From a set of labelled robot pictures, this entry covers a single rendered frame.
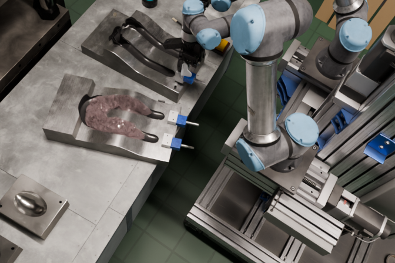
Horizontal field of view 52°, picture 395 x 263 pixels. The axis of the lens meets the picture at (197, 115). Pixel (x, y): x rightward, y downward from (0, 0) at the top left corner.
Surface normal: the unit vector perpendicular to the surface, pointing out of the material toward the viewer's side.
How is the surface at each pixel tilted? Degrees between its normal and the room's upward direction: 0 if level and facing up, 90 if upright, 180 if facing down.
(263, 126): 64
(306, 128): 7
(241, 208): 0
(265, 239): 0
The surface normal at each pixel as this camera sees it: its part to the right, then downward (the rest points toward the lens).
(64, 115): 0.14, -0.46
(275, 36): 0.44, 0.49
